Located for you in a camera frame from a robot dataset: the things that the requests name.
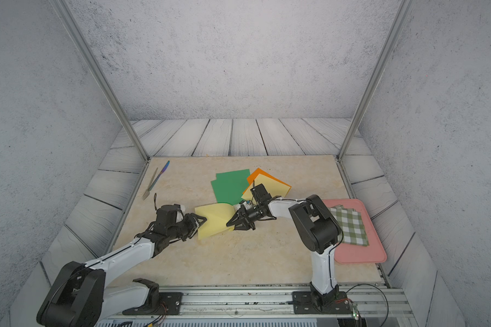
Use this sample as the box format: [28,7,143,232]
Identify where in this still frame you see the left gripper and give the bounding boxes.
[166,213,208,242]

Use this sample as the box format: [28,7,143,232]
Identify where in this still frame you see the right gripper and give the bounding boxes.
[226,204,263,231]

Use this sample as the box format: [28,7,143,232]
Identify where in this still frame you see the yellow paper sheet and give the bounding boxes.
[241,175,292,200]
[194,203,236,240]

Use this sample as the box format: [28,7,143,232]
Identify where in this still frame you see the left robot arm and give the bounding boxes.
[36,204,207,326]

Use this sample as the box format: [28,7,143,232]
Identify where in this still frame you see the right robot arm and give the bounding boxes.
[226,184,343,298]

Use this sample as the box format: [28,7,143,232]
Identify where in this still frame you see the green paper sheet bottom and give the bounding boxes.
[211,177,249,205]

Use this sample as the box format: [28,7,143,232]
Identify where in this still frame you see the green paper sheet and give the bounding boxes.
[211,177,249,205]
[215,169,250,183]

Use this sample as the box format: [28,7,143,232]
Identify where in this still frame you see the green paper sheet top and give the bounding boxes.
[215,169,250,183]

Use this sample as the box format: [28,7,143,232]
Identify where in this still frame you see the orange paper sheet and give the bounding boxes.
[247,168,291,187]

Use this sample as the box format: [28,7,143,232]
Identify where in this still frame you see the blue purple pen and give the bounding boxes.
[151,161,170,190]

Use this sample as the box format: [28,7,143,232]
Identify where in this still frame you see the pink plastic tray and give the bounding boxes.
[324,199,387,264]

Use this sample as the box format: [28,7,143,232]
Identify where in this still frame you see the green checkered cloth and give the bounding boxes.
[330,205,369,247]

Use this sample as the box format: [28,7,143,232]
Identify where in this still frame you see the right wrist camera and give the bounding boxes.
[234,200,252,211]

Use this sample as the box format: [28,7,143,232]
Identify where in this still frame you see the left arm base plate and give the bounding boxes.
[122,291,183,316]

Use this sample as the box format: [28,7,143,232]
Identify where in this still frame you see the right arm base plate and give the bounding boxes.
[291,291,353,315]

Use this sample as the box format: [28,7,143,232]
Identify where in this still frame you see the black cable right base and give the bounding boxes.
[345,283,390,327]

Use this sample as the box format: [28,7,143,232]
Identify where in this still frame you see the left aluminium frame post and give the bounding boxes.
[50,0,150,163]

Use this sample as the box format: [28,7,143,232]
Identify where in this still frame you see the aluminium frame post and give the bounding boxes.
[50,0,150,163]
[337,0,414,163]

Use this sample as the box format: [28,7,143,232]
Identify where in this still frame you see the right aluminium frame post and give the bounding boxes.
[337,0,414,163]

